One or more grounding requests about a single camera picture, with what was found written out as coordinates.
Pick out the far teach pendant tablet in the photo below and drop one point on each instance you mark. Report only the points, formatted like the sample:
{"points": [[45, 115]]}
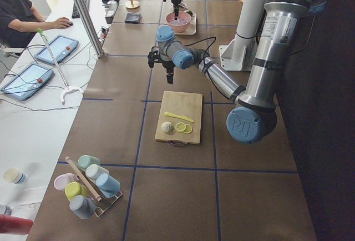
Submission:
{"points": [[61, 47]]}

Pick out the beige plastic tray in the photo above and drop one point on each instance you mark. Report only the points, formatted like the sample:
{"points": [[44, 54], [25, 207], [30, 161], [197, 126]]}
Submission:
{"points": [[192, 28]]}

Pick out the near teach pendant tablet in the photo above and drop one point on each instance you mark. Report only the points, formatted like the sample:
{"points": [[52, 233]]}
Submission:
{"points": [[27, 82]]}

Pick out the bamboo cutting board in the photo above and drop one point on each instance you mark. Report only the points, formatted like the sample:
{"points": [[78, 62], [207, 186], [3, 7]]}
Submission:
{"points": [[184, 104]]}

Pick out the teach pendant tablet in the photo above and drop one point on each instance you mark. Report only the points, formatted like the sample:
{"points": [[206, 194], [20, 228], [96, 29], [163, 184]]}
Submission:
{"points": [[27, 82], [61, 47]]}

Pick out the white paper cup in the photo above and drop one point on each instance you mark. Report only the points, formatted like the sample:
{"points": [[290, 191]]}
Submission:
{"points": [[15, 176]]}

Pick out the folded grey cloth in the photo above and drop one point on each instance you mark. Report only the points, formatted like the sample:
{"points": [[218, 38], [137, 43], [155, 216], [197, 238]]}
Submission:
{"points": [[133, 18]]}

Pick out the wooden mug tree stand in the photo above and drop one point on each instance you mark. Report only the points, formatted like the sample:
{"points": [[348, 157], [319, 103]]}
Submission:
{"points": [[132, 4]]}

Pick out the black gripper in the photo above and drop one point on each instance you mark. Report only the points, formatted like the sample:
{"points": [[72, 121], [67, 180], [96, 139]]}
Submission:
{"points": [[167, 66], [175, 0]]}

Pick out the white grabber stick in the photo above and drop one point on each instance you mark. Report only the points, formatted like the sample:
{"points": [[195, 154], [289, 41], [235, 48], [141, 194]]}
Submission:
{"points": [[68, 89]]}

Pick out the lemon slice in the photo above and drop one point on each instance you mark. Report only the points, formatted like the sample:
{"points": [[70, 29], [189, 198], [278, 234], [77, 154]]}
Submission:
{"points": [[188, 129], [180, 127]]}

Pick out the aluminium frame post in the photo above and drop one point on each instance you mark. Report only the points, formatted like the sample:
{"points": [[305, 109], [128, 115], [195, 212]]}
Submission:
{"points": [[89, 27]]}

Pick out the red bottle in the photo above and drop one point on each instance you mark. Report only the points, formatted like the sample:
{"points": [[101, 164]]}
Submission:
{"points": [[15, 225]]}

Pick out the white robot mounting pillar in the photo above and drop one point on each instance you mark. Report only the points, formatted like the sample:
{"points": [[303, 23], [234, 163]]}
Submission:
{"points": [[239, 54]]}

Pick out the yellow plastic knife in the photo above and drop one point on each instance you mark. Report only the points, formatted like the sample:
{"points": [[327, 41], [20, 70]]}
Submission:
{"points": [[172, 115]]}

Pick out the cup rack with cups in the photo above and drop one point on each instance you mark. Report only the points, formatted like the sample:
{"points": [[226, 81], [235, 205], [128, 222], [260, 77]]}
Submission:
{"points": [[88, 187]]}

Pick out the pink bowl with ice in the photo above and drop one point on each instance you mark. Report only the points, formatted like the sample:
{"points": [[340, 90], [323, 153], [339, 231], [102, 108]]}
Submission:
{"points": [[180, 23]]}

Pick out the person in black shirt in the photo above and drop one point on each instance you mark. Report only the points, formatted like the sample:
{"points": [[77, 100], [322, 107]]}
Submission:
{"points": [[20, 21]]}

